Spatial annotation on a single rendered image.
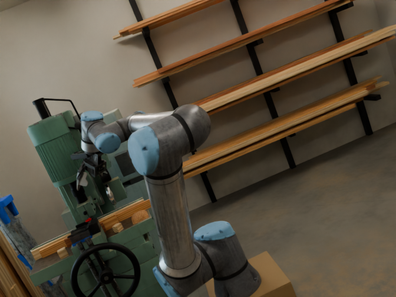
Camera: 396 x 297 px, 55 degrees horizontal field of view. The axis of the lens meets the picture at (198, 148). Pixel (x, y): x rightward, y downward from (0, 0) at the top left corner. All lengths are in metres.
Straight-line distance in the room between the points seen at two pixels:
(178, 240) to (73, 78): 3.20
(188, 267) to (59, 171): 0.83
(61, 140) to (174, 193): 0.92
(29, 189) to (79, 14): 1.92
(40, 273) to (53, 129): 0.65
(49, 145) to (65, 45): 2.49
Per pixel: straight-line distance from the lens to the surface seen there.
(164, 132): 0.96
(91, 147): 1.65
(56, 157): 1.86
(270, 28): 3.88
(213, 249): 1.42
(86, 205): 1.93
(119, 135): 1.52
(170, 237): 1.20
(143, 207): 1.99
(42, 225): 4.56
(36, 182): 4.43
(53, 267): 1.91
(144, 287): 1.97
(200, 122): 1.00
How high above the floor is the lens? 1.47
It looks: 11 degrees down
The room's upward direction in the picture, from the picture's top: 22 degrees counter-clockwise
